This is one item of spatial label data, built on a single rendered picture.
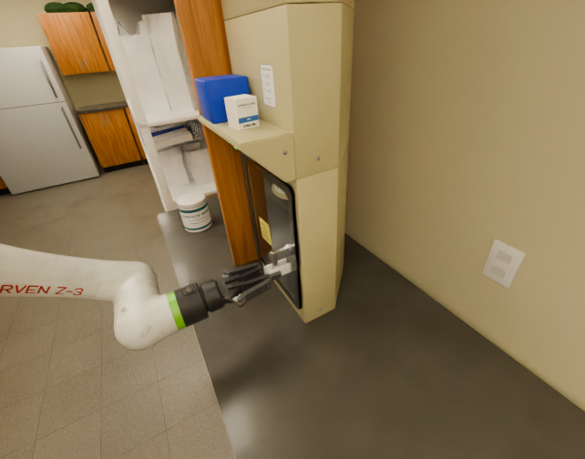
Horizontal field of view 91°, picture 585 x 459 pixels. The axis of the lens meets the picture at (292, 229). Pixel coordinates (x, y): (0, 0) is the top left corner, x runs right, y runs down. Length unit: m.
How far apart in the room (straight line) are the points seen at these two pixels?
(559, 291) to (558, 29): 0.52
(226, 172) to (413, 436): 0.84
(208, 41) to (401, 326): 0.94
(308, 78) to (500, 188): 0.51
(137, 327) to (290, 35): 0.63
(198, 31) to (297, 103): 0.40
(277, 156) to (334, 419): 0.59
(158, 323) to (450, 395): 0.69
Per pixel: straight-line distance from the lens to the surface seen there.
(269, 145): 0.58
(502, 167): 0.82
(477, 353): 0.96
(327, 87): 0.62
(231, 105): 0.65
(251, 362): 0.87
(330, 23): 0.62
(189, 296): 0.72
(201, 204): 1.36
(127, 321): 0.73
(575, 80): 0.76
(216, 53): 0.91
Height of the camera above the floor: 1.66
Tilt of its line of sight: 33 degrees down
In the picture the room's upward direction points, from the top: 4 degrees counter-clockwise
